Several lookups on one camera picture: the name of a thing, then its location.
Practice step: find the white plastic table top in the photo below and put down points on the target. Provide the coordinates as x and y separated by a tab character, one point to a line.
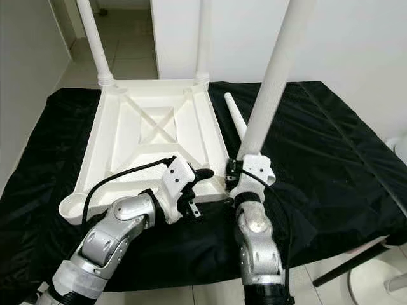
133	159

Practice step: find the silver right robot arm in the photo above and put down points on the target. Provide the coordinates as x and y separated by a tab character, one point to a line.
257	241

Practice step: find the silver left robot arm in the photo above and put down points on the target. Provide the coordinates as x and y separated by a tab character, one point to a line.
108	241

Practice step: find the black cloth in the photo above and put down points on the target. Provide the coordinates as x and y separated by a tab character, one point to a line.
343	190

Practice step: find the white round stand base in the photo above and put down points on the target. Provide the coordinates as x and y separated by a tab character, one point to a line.
372	289

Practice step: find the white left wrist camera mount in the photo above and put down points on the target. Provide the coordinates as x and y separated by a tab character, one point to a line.
178	181

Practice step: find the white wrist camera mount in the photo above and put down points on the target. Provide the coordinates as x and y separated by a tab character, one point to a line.
178	181
257	175

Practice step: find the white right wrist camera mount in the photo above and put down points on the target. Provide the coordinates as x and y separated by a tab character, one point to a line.
257	175

